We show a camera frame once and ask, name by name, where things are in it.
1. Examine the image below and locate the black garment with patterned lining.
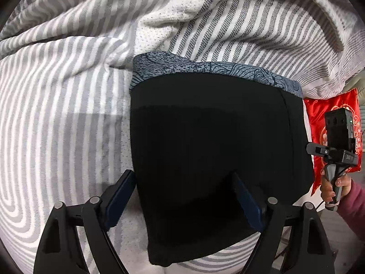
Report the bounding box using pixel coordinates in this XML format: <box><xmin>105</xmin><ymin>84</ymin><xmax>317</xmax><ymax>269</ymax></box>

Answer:
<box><xmin>130</xmin><ymin>52</ymin><xmax>314</xmax><ymax>267</ymax></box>

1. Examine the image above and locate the red embroidered cushion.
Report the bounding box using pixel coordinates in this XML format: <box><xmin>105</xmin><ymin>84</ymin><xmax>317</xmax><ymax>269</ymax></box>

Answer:
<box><xmin>302</xmin><ymin>87</ymin><xmax>365</xmax><ymax>198</ymax></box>

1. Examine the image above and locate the grey striped bed sheet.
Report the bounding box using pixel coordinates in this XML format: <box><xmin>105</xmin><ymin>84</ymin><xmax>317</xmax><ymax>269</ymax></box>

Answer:
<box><xmin>1</xmin><ymin>0</ymin><xmax>364</xmax><ymax>273</ymax></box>

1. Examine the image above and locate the pink sleeve forearm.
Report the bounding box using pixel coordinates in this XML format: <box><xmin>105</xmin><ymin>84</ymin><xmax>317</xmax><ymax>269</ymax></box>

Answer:
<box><xmin>337</xmin><ymin>180</ymin><xmax>365</xmax><ymax>242</ymax></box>

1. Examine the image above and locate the person's right hand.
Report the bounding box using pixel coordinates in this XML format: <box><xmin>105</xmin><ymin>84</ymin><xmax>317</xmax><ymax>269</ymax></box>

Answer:
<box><xmin>320</xmin><ymin>170</ymin><xmax>351</xmax><ymax>203</ymax></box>

